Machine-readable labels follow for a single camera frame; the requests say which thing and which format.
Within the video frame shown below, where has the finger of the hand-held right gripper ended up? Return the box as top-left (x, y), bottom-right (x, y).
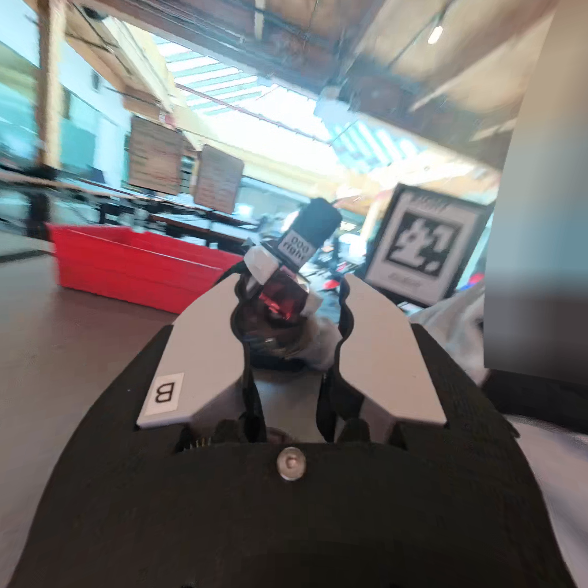
top-left (243, 246), bottom-right (282, 285)
top-left (300, 290), bottom-right (325, 319)

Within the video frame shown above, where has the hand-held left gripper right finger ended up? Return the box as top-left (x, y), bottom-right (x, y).
top-left (316, 273), bottom-right (448, 444)

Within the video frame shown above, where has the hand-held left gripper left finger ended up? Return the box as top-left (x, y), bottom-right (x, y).
top-left (136, 273), bottom-right (268, 444)

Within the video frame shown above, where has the red translucent cube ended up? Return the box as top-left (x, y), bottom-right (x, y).
top-left (256, 269), bottom-right (312, 323)

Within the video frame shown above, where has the person's right forearm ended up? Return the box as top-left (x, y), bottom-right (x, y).
top-left (298, 276), bottom-right (488, 389)

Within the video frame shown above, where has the grey desk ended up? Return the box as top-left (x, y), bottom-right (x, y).
top-left (0, 252), bottom-right (184, 529)

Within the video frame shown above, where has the person's right hand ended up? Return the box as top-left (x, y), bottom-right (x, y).
top-left (239, 317), bottom-right (306, 370)

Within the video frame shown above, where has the handwritten notice board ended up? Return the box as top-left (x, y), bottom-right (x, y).
top-left (193, 145), bottom-right (245, 215)
top-left (128, 115), bottom-right (185, 197)

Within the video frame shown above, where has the framed marker sign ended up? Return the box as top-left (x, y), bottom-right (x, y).
top-left (364, 183), bottom-right (496, 307)

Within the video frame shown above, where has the red plastic bin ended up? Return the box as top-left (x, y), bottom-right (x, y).
top-left (47, 223), bottom-right (242, 315)

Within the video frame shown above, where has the wooden pillar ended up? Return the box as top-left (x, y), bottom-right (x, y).
top-left (36, 0), bottom-right (66, 172)

